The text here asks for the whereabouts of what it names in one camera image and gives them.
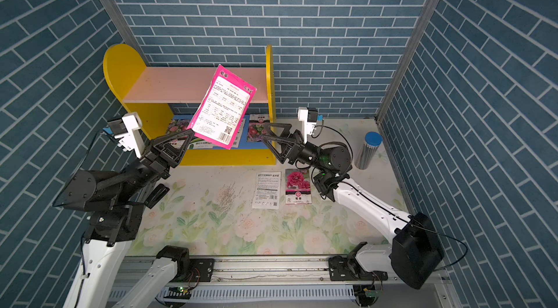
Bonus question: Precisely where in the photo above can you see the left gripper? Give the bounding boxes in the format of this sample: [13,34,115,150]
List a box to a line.
[116,133,193,203]

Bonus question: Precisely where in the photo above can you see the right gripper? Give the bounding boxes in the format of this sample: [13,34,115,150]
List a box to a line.
[267,128,328,177]

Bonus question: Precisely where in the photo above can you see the colourful flower seed bag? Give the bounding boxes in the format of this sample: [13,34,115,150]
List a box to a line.
[246,114,270,142]

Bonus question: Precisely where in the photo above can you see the red peony seed bag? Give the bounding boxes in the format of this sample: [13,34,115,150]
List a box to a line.
[285,168,312,205]

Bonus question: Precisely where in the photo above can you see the white text gourd seed bag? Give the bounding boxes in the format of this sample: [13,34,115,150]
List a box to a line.
[252,171,281,210]

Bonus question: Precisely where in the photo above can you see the pink-bordered seed bag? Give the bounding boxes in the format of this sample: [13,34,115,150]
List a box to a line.
[188,65,257,149]

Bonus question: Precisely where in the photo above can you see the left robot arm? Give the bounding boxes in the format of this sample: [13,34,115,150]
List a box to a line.
[53,129,195,307]

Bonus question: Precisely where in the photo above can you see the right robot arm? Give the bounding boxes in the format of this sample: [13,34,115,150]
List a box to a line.
[262,123,445,289]

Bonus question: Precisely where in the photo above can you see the candy chrysanthemum seed bag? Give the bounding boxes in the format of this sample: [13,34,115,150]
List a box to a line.
[166,119,190,147]

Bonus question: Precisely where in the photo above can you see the yellow wooden shelf unit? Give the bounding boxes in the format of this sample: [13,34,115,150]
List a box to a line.
[103,44,276,165]

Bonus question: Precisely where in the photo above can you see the small black box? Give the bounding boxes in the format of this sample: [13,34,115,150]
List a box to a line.
[144,184,170,209]

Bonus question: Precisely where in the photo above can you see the floral table mat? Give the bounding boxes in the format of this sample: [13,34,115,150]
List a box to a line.
[125,117,413,257]

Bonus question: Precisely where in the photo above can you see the steel bottle blue cap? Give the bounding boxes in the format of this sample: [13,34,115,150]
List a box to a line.
[354,131,383,170]

